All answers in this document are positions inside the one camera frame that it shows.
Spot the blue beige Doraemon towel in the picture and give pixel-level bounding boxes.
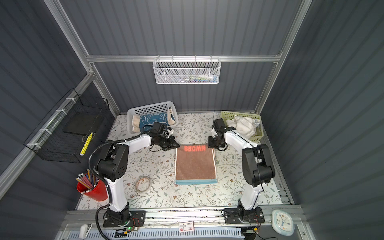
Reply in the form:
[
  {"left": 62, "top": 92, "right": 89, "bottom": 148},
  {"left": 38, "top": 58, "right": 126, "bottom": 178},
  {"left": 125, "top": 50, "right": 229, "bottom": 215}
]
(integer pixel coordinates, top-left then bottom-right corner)
[{"left": 128, "top": 105, "right": 176, "bottom": 133}]

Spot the white plastic laundry basket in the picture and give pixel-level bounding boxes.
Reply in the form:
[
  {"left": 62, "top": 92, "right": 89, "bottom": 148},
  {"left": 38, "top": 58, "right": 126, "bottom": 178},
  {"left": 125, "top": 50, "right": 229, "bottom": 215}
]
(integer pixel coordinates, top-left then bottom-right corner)
[{"left": 127, "top": 101, "right": 179, "bottom": 135}]

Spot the green perforated plastic basket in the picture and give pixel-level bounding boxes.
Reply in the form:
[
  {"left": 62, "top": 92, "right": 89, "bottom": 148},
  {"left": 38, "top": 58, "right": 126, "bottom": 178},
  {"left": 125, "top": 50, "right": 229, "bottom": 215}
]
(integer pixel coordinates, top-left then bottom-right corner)
[{"left": 221, "top": 111, "right": 264, "bottom": 142}]

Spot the white towel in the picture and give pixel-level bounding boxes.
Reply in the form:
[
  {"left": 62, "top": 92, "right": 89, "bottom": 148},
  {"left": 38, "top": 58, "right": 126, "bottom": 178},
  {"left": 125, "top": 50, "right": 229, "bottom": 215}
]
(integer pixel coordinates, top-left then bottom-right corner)
[{"left": 226, "top": 115, "right": 261, "bottom": 139}]

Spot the orange towel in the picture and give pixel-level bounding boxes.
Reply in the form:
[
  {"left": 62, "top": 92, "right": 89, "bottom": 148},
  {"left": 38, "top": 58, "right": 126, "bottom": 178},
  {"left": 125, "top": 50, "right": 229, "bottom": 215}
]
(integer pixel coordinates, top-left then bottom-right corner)
[{"left": 175, "top": 144, "right": 218, "bottom": 185}]

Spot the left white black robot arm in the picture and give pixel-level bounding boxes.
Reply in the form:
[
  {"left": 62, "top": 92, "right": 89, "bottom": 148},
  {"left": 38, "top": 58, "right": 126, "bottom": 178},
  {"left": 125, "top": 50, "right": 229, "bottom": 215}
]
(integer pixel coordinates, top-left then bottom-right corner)
[{"left": 88, "top": 122, "right": 180, "bottom": 213}]

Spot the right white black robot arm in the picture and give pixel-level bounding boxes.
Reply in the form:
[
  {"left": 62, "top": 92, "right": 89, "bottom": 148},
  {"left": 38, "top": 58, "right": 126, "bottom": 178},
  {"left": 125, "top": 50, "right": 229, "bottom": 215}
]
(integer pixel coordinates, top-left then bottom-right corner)
[{"left": 208, "top": 119, "right": 276, "bottom": 212}]

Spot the clear tape roll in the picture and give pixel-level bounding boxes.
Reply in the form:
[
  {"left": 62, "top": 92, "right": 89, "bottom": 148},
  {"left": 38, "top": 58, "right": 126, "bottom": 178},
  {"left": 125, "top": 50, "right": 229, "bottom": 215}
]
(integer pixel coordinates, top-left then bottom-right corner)
[{"left": 134, "top": 176, "right": 152, "bottom": 193}]

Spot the red pencil cup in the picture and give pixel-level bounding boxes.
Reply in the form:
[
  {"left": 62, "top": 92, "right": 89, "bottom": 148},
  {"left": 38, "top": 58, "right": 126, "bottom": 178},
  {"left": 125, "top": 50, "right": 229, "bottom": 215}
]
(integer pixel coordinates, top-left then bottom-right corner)
[{"left": 75, "top": 170, "right": 108, "bottom": 202}]

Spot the red white label card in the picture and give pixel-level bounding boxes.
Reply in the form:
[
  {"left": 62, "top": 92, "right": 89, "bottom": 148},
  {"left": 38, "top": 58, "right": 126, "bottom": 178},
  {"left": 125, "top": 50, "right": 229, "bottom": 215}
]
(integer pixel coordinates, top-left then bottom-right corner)
[{"left": 179, "top": 221, "right": 195, "bottom": 233}]

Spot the white round clock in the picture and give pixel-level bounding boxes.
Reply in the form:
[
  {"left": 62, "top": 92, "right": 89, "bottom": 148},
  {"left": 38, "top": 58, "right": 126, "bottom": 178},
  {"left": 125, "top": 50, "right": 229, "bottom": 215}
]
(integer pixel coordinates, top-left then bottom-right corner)
[{"left": 271, "top": 210, "right": 295, "bottom": 237}]

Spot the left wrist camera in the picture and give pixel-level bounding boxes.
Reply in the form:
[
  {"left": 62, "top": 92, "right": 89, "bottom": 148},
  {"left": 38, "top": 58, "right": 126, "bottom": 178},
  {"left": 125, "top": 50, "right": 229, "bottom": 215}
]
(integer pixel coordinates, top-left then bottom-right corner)
[{"left": 167, "top": 127, "right": 174, "bottom": 137}]

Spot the black corrugated cable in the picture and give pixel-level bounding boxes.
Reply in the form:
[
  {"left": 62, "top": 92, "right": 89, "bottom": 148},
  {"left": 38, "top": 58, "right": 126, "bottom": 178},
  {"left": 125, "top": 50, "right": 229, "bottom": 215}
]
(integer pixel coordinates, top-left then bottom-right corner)
[{"left": 87, "top": 128, "right": 157, "bottom": 240}]

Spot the white wire wall basket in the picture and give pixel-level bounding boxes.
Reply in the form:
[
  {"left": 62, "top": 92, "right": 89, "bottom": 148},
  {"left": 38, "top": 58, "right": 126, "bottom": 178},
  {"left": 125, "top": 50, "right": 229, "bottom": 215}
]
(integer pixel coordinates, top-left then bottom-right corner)
[{"left": 153, "top": 59, "right": 222, "bottom": 85}]

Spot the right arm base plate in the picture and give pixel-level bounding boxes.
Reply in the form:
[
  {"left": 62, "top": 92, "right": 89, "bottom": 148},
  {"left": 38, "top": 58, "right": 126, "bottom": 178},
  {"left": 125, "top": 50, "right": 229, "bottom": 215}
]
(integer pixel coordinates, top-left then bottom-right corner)
[{"left": 221, "top": 207, "right": 265, "bottom": 225}]

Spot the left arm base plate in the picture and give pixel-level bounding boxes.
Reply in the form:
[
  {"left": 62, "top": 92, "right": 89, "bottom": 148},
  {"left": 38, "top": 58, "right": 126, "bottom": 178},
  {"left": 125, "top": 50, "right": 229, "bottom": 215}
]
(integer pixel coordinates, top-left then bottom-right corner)
[{"left": 103, "top": 209, "right": 146, "bottom": 228}]

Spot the black wire wall basket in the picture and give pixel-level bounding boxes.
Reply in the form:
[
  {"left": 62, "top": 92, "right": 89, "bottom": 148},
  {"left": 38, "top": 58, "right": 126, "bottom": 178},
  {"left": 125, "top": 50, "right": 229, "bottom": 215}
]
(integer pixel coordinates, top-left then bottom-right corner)
[{"left": 24, "top": 92, "right": 114, "bottom": 164}]

